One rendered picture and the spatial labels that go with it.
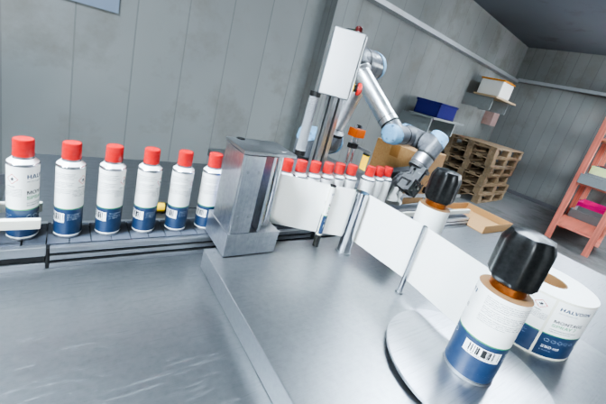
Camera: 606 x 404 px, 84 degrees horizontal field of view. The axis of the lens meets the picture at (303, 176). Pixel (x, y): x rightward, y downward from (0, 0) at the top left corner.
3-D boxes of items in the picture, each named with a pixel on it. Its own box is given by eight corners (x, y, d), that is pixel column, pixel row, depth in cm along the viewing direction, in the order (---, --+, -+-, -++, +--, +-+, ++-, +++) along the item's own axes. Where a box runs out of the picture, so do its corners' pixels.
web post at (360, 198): (342, 256, 94) (362, 196, 88) (332, 248, 97) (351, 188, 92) (353, 254, 96) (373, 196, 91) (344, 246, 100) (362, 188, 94)
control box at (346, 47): (317, 92, 99) (335, 24, 94) (316, 90, 116) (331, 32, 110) (350, 101, 100) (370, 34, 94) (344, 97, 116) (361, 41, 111)
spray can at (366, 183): (354, 222, 120) (372, 169, 114) (344, 215, 124) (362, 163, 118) (364, 221, 123) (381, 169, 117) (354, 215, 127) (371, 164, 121)
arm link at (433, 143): (433, 135, 137) (452, 143, 132) (417, 156, 137) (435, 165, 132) (430, 124, 131) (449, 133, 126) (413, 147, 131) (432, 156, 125)
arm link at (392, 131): (347, 33, 135) (406, 133, 119) (362, 40, 143) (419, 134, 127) (328, 54, 142) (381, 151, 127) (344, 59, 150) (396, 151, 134)
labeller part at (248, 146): (244, 154, 71) (245, 150, 71) (225, 139, 80) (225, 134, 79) (296, 159, 79) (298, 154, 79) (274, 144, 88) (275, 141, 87)
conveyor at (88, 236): (46, 261, 69) (46, 243, 67) (47, 239, 75) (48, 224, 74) (464, 223, 166) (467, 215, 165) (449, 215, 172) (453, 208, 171)
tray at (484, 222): (482, 234, 161) (485, 226, 160) (436, 209, 181) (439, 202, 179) (509, 230, 179) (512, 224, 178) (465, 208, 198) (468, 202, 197)
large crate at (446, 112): (430, 114, 553) (435, 102, 546) (454, 122, 524) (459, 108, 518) (412, 110, 515) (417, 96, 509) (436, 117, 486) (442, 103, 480)
